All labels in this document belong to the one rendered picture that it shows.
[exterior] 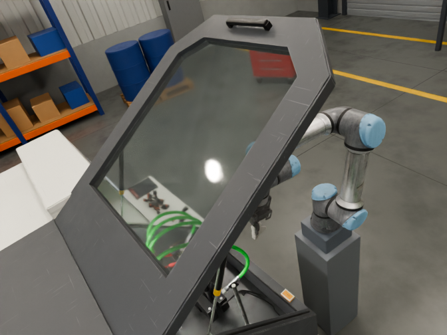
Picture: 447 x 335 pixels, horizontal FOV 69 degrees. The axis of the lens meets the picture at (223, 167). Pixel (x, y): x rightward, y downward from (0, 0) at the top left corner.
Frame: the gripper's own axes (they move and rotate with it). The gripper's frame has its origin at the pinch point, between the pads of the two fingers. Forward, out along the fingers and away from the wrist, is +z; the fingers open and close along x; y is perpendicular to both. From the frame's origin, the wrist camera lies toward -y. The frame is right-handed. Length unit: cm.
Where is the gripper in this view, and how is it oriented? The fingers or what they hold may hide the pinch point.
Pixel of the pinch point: (248, 230)
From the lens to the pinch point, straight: 132.0
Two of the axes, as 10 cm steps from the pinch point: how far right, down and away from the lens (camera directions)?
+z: -0.1, 6.7, 7.4
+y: 8.7, -3.6, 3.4
